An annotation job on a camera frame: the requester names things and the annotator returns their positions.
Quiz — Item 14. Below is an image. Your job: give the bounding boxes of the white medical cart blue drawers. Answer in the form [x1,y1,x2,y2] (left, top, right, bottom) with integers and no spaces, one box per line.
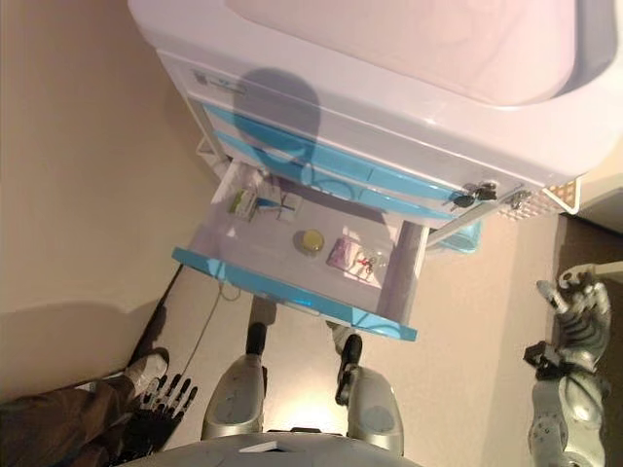
[127,0,623,257]

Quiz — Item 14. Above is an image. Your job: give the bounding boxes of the robot torso grey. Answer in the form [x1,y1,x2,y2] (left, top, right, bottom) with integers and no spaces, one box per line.
[121,426,405,467]

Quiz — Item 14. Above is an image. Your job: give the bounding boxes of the translucent white side bin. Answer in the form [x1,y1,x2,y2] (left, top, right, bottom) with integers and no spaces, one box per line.
[196,137,230,169]

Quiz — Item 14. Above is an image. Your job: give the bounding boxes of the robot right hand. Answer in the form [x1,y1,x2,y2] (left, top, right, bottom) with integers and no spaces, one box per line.
[534,280,614,360]

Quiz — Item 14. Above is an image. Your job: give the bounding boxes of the silver cart latch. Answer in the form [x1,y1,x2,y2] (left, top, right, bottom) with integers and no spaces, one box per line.
[505,188,532,211]

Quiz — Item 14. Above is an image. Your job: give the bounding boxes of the thin white floor cable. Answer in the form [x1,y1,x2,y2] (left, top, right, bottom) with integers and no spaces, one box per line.
[182,284,242,377]

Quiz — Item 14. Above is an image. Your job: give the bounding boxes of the cart drawer blue front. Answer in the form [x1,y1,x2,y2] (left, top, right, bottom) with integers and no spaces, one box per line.
[170,162,420,341]

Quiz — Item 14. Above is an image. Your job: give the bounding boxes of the green white medicine box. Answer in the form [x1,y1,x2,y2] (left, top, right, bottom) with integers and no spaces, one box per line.
[228,189,259,223]

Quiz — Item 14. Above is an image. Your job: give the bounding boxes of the robot right leg silver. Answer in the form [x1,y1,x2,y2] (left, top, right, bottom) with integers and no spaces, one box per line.
[334,333,405,456]

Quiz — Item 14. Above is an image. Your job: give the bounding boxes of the purple blister pack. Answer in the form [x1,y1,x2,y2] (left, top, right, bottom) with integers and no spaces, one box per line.
[324,236,361,271]

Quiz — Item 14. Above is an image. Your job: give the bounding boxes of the blue white medicine box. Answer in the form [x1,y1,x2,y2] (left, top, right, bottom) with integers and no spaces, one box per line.
[253,194,283,220]

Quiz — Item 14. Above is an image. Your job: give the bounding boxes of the person leg brown trousers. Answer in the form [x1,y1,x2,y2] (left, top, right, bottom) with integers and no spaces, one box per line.
[0,377,142,467]

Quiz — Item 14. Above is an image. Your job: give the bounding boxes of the white bed caster bracket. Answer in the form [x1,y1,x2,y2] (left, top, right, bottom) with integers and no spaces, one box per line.
[558,266,591,289]

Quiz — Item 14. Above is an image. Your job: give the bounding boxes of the clear bag red item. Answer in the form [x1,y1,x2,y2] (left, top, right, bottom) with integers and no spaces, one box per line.
[352,245,390,284]

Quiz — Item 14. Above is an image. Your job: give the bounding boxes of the white perforated basket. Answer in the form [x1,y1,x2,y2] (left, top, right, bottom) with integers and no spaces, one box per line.
[540,177,585,216]

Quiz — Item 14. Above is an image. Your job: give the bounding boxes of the white grey sneaker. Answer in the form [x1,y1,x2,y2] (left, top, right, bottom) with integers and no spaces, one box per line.
[124,352,171,390]

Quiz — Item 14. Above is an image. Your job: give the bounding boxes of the yellow medicine bottle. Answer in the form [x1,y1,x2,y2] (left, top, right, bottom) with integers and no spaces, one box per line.
[291,228,326,258]

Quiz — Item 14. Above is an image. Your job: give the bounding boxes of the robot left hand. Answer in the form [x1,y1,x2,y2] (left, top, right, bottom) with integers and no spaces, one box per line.
[124,372,200,457]

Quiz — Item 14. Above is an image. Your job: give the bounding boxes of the small white box dark cross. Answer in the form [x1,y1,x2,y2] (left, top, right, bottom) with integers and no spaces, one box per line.
[277,194,304,223]

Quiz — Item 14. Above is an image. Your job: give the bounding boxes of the light blue plastic bin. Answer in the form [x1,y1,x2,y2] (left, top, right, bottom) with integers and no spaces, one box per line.
[427,218,484,255]

